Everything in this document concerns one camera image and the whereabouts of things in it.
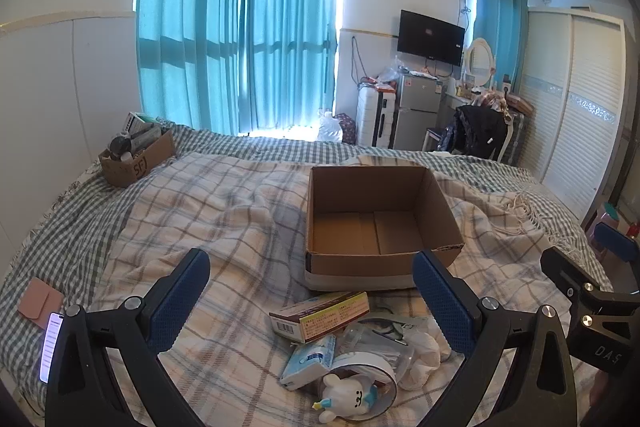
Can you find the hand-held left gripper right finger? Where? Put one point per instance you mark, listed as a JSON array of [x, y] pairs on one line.
[[440, 302]]

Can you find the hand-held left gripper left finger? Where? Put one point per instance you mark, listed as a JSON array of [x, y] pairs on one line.
[[180, 302]]

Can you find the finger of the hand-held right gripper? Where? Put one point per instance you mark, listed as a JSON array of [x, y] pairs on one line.
[[565, 268], [617, 242]]

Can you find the white cloth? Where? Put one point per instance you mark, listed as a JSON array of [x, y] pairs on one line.
[[425, 352]]

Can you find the clear plastic jar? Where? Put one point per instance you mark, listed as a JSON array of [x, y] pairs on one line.
[[375, 339]]

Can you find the white tape roll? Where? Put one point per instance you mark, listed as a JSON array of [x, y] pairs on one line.
[[360, 358]]

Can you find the large cardboard box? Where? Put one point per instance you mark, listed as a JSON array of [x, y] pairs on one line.
[[350, 262]]

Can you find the orange white medicine box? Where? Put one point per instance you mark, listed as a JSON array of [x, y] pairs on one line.
[[325, 317]]

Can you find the white bear toy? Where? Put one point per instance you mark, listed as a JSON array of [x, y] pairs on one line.
[[345, 394]]

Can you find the blue tissue packet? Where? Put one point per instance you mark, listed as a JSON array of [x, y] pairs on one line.
[[307, 362]]

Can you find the person's right hand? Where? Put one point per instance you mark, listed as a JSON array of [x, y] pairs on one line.
[[598, 389]]

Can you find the plastic stool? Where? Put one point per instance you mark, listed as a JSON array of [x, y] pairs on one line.
[[607, 214]]

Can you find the plaid blanket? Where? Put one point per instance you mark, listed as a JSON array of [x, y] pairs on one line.
[[225, 232]]

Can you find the smartphone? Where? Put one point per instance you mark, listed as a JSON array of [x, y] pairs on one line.
[[50, 347]]

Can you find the pink wallet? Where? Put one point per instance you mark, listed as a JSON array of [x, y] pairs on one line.
[[40, 299]]

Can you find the white louvred wardrobe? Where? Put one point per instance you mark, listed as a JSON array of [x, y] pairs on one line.
[[575, 107]]

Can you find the small brown cardboard box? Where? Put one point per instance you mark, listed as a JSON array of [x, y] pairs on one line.
[[135, 167]]

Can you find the black jacket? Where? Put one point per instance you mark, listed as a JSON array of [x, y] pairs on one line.
[[480, 129]]

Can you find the white chair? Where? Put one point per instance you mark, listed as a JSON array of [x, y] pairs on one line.
[[432, 139]]

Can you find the black round container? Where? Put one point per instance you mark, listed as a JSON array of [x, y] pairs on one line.
[[120, 146]]

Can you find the flat cardboard box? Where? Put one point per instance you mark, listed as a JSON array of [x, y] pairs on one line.
[[520, 104]]

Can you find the floral cloth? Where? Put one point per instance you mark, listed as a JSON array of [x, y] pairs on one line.
[[492, 99]]

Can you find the white green carton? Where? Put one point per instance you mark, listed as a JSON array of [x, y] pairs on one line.
[[140, 123]]

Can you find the silver small fridge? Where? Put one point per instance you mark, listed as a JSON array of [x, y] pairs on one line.
[[417, 112]]

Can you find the white suitcase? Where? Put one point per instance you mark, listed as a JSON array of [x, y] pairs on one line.
[[375, 117]]

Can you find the dark floral bag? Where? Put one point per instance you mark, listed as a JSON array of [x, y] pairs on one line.
[[346, 129]]

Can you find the clear plastic bag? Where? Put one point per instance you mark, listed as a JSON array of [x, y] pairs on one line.
[[329, 127]]

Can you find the white oval mirror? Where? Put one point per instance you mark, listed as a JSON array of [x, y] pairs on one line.
[[480, 62]]

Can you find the crumpled plastic bag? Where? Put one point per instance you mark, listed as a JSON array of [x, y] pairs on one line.
[[387, 78]]

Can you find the narrow teal curtain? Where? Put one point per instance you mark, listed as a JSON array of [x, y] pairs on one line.
[[500, 22]]

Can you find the wide teal curtain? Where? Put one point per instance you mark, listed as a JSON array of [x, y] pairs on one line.
[[190, 32]]

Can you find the black wall television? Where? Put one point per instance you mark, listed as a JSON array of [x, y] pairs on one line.
[[430, 38]]

